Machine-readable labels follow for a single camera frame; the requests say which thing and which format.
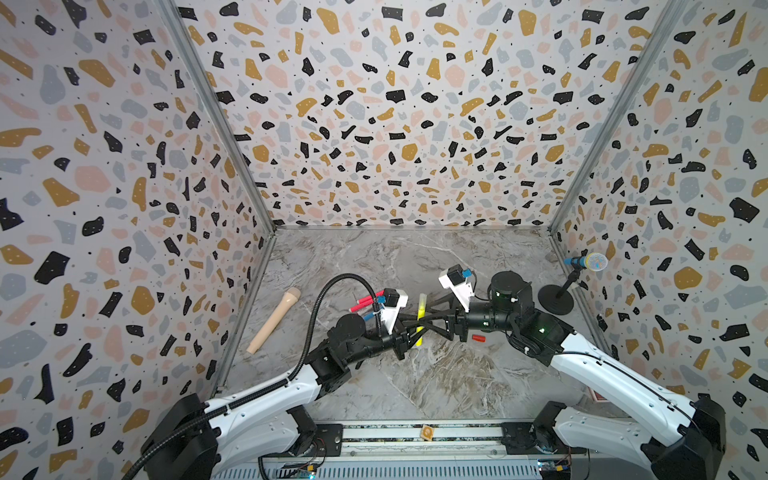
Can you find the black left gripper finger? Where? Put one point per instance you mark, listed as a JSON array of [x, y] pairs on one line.
[[430, 339], [436, 324]]

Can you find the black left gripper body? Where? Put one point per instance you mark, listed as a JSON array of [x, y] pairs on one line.
[[391, 341]]

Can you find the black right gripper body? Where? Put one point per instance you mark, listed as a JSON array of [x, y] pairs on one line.
[[486, 318]]

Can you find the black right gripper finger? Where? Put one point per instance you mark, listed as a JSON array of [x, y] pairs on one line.
[[450, 331], [447, 303]]

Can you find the yellow highlighter pen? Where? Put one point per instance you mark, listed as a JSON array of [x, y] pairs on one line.
[[421, 312]]

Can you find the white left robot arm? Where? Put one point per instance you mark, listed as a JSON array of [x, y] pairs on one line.
[[197, 439]]

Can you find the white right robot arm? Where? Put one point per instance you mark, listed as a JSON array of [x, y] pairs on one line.
[[669, 434]]

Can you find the pink highlighter pen upper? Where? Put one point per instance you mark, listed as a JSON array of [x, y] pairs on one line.
[[374, 297]]

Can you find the pink highlighter pen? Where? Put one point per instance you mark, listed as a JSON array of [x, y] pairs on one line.
[[368, 303], [374, 297]]

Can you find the pink highlighter pen lower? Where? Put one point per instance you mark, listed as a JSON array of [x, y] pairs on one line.
[[368, 303]]

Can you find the small brown tag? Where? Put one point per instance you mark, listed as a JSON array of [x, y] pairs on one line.
[[427, 433]]

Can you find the beige toy microphone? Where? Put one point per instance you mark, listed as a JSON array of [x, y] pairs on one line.
[[290, 298]]

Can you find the blue toy microphone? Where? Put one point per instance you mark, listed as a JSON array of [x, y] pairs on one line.
[[592, 261]]

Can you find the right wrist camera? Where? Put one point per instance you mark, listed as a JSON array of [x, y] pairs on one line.
[[457, 279]]

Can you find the aluminium corner post right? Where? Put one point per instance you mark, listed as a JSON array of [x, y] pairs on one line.
[[669, 16]]

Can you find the aluminium corner post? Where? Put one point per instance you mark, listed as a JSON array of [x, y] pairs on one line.
[[168, 11], [669, 16]]

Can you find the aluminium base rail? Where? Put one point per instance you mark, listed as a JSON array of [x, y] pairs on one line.
[[460, 449]]

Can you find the aluminium corner post left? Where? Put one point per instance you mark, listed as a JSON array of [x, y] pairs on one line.
[[168, 11]]

